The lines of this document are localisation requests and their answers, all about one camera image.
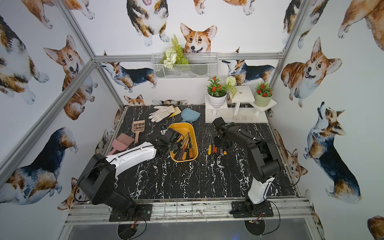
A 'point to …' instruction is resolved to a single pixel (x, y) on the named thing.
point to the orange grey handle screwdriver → (214, 149)
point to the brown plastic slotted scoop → (138, 126)
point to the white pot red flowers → (217, 93)
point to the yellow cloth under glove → (177, 111)
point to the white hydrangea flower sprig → (231, 81)
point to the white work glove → (163, 111)
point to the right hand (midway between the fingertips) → (219, 144)
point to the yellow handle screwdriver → (210, 147)
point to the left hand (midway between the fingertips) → (173, 140)
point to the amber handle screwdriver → (191, 150)
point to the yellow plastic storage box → (184, 128)
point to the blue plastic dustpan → (189, 115)
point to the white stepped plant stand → (240, 108)
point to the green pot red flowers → (263, 95)
